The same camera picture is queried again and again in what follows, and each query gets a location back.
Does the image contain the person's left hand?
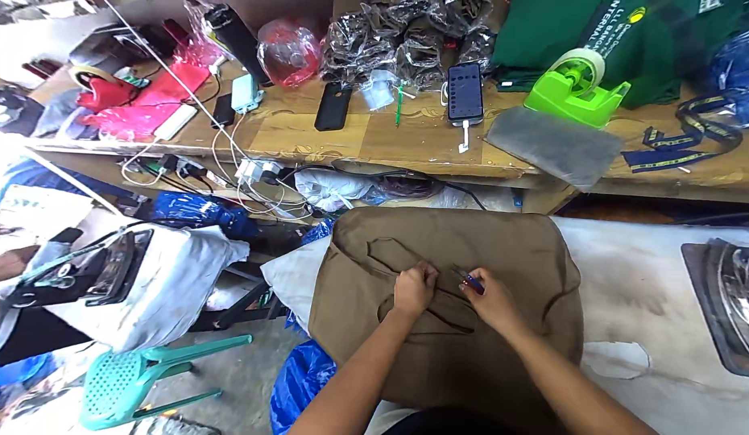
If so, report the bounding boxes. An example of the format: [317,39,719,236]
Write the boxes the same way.
[393,260,440,320]

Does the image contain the person's right hand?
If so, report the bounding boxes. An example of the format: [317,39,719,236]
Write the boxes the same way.
[458,267,526,337]

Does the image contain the small purple-handled thread snips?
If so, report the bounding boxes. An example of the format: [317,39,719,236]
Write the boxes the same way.
[452,265,486,296]

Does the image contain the brown fabric garment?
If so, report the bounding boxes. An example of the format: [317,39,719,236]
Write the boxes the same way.
[308,207,584,435]

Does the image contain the person's left forearm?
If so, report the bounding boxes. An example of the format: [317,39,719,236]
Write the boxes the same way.
[288,309,419,435]

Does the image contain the person's right forearm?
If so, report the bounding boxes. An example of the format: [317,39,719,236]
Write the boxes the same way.
[501,319,660,435]

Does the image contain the white plastic bundle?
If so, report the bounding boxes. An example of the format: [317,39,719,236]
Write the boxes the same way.
[294,167,380,212]

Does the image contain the person's body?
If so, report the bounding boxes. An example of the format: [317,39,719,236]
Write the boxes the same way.
[381,407,520,435]

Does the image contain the wooden shelf table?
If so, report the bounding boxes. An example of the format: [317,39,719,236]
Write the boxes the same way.
[13,54,749,212]

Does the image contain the white ironing table cloth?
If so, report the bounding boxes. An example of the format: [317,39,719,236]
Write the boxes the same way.
[260,216,749,435]

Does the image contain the grey flat sheet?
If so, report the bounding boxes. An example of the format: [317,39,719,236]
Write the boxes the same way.
[484,106,624,193]

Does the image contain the blue plastic bag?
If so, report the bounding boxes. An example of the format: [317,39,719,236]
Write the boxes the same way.
[270,338,338,435]

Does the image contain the smartphone with lit screen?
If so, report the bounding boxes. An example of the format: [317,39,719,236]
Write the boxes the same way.
[447,62,484,127]

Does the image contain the small clear plastic packet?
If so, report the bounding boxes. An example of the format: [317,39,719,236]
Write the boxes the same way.
[360,69,400,111]

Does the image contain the black smartphone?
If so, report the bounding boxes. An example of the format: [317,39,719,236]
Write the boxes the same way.
[314,82,353,132]

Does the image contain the green tape dispenser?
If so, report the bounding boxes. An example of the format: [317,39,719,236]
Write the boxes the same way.
[523,57,632,131]

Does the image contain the white multi-socket power strip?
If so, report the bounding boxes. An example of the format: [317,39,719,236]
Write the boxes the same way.
[234,158,284,186]

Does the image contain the dark iron rest pad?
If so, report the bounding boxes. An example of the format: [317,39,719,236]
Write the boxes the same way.
[681,238,749,379]

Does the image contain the navy yellow patterned ribbon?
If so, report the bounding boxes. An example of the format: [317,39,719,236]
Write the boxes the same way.
[621,93,744,174]

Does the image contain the blue plastic-wrapped package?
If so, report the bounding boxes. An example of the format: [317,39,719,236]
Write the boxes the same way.
[152,191,258,239]

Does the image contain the white cloth-covered ironing board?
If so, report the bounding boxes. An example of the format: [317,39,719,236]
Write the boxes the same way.
[43,208,251,354]

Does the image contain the clear tape roll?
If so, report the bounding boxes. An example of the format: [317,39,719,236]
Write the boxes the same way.
[555,48,606,96]

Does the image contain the stack of green garments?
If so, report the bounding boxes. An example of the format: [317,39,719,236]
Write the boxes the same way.
[491,0,744,110]

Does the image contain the light teal power adapter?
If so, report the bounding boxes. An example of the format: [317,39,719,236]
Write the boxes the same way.
[231,74,265,115]

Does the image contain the red item in clear plastic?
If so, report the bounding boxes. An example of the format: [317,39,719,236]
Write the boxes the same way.
[257,19,322,89]

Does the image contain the small black phone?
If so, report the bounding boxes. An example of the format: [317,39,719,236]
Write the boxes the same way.
[212,92,237,130]

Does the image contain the silver black steam iron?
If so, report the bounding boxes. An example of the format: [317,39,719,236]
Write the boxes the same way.
[717,240,749,361]

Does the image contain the white flat power bank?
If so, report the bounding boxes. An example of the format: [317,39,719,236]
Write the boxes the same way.
[153,104,198,142]

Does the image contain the black cylindrical bottle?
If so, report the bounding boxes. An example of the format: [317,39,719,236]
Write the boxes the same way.
[203,4,273,87]

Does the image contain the pink plastic bag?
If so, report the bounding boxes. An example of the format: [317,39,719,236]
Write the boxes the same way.
[83,57,211,142]

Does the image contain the teal plastic stool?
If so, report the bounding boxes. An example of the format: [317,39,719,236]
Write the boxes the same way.
[80,334,254,431]

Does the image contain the blue plastic-wrapped garments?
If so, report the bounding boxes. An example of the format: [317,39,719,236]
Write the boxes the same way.
[707,27,749,129]

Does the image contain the red tape dispenser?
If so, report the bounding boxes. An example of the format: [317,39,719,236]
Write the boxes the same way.
[77,75,140,113]

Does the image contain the beige tape roll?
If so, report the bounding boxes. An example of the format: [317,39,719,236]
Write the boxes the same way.
[69,64,116,93]

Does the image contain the grey cloth bundle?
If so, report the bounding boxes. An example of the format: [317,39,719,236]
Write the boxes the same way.
[31,89,96,140]

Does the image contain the black power cable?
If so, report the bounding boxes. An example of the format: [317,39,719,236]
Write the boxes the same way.
[278,163,488,211]

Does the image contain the white charging cable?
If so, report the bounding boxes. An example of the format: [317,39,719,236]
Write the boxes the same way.
[211,109,315,221]

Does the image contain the long white cord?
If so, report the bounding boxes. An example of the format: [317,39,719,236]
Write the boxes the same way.
[103,0,247,161]

